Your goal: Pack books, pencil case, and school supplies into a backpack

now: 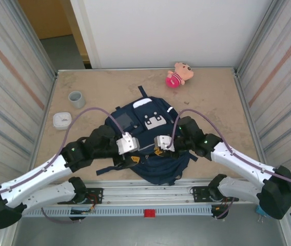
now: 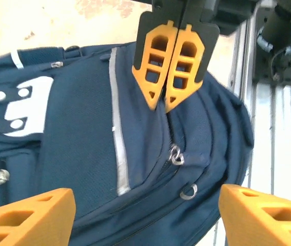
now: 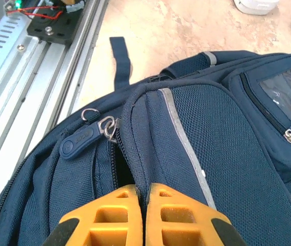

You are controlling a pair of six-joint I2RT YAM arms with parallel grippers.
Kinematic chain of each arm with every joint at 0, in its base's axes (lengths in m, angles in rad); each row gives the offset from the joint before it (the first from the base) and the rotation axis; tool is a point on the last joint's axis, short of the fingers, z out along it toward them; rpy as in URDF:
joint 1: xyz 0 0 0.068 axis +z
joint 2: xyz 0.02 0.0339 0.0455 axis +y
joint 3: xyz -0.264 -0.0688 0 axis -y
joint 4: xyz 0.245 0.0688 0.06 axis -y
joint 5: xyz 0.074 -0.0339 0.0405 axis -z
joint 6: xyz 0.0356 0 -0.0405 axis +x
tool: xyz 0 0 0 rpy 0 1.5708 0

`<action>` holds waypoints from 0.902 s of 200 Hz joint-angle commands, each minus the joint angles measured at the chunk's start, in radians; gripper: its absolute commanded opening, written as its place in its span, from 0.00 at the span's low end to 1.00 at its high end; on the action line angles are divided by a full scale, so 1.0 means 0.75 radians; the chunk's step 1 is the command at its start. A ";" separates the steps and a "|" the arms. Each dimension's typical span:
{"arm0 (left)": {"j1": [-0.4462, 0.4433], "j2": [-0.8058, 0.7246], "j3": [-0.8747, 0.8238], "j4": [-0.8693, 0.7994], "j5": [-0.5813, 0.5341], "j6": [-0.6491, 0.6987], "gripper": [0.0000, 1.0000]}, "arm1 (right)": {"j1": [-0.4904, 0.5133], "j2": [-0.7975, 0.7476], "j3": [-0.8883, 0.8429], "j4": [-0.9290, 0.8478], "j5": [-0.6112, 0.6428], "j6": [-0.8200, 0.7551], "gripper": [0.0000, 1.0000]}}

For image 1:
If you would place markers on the pink plush doll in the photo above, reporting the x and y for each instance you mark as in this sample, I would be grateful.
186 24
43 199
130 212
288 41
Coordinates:
173 79

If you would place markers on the aluminium table rail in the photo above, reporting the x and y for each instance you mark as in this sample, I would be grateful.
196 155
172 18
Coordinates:
147 192

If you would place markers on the blue binder clip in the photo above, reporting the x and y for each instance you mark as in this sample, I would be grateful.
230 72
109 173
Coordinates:
259 211

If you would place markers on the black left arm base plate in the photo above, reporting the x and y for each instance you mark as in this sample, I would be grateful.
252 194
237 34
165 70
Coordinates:
97 194

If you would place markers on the striped enclosure side panel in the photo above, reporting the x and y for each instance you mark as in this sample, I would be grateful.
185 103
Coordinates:
6 77
283 77

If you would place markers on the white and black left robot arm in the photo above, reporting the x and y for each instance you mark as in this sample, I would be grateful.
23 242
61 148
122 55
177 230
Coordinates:
53 193

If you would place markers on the grey cup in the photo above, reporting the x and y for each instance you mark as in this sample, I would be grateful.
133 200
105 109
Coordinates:
79 102

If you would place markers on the wooden door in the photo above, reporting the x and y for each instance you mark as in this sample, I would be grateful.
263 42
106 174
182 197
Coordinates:
45 18

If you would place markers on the white square container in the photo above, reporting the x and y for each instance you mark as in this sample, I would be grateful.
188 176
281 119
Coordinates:
58 120

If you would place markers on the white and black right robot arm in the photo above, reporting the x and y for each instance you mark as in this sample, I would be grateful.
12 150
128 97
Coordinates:
237 167

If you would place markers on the navy blue backpack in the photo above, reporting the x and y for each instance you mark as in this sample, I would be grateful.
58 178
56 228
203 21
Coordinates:
160 169

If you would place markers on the red block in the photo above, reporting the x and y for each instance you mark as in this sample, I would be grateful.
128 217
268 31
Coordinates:
149 213

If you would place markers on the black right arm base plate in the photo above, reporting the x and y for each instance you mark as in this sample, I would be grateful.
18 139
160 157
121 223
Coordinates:
199 193

